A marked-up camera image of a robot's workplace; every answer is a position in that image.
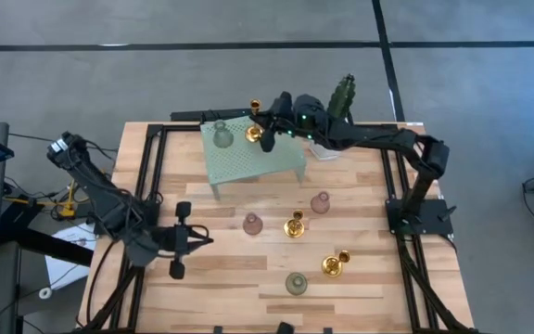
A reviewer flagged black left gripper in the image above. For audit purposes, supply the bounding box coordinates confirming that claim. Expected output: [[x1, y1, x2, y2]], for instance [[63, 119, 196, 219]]
[[153, 201, 214, 280]]

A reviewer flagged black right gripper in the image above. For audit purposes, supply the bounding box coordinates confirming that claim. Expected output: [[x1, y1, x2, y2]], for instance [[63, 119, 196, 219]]
[[249, 91, 329, 154]]

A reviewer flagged green ribbed glass candle holder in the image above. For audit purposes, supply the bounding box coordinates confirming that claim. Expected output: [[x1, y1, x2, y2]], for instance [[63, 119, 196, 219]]
[[212, 119, 235, 149], [285, 271, 309, 297]]

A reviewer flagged pink ribbed glass candle holder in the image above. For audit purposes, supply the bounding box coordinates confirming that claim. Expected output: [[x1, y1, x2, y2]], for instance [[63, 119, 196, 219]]
[[310, 190, 332, 215], [242, 212, 264, 237]]

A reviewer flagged tall gold candlestick holder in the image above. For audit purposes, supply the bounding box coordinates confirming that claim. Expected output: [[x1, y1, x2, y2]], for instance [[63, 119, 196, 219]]
[[321, 249, 351, 279]]

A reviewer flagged green perforated metal table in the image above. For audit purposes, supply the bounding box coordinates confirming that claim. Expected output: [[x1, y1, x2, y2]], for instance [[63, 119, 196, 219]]
[[200, 115, 309, 201]]

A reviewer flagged green cactus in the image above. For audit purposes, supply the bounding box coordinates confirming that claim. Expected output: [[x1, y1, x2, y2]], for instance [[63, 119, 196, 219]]
[[325, 72, 357, 122]]

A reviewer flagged yellow clamp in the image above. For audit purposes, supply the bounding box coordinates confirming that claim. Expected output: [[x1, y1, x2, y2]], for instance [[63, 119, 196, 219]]
[[56, 179, 79, 220]]

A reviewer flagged white paper sheet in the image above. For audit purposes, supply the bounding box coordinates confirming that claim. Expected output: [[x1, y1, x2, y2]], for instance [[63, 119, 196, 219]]
[[44, 222, 99, 291]]

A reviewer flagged black stand beam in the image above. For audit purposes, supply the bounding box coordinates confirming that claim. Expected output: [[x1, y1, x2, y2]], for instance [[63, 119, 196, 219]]
[[0, 199, 95, 268]]

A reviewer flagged black aluminium table frame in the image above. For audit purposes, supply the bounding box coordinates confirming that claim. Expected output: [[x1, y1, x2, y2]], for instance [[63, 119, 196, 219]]
[[75, 109, 479, 334]]

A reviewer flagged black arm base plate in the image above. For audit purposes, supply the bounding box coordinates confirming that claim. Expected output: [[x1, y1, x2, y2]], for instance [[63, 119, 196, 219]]
[[385, 198, 454, 237]]

